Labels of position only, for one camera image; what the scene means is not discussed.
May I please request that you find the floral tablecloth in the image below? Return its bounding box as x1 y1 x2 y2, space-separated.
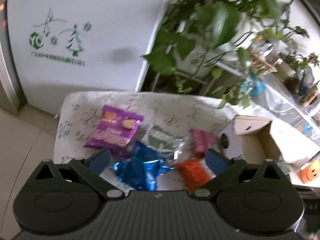
53 90 238 193

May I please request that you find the silver foil snack bag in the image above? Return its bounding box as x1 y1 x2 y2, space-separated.
141 124 188 165

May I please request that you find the purple snack bag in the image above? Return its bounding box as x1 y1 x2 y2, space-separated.
84 105 144 158

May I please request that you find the brown teapot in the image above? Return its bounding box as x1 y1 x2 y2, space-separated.
284 77 300 94

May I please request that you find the small green potted plant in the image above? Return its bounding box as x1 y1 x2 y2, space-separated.
275 53 319 81

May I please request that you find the wicker basket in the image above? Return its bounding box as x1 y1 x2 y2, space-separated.
250 53 277 76

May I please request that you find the white refrigerator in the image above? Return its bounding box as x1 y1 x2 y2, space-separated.
7 0 169 114

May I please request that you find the white plant pot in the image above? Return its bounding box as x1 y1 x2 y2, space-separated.
175 17 253 78

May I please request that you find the pothos plant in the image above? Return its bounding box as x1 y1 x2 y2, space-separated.
144 0 309 108

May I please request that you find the blue foil snack bag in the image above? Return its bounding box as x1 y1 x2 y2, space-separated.
111 141 175 191

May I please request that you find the orange smiley cup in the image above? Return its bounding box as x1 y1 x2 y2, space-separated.
300 159 319 184

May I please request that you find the cardboard box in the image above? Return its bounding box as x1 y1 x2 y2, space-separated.
219 115 319 167

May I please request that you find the orange snack bag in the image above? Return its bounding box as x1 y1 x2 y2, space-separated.
175 158 215 192

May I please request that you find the pink snack bag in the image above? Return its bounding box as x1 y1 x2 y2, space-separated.
190 128 217 154

